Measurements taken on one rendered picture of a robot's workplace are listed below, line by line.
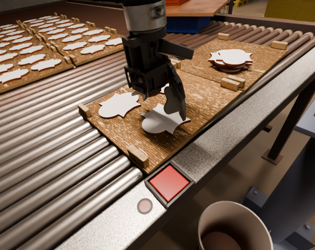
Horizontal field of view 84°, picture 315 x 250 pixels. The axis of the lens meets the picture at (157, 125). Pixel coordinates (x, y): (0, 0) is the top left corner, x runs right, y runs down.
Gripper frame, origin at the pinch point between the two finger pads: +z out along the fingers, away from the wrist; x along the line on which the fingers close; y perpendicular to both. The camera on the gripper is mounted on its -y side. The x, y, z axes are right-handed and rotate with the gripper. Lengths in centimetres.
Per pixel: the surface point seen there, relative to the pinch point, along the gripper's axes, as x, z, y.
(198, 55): -19.5, 3.0, -41.8
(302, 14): -70, 67, -451
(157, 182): 12.0, 4.6, 15.0
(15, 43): -144, -1, 9
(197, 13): -41, -8, -70
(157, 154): 7.3, 3.8, 10.3
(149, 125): -0.7, 2.8, 5.4
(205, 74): -6.3, 3.4, -28.5
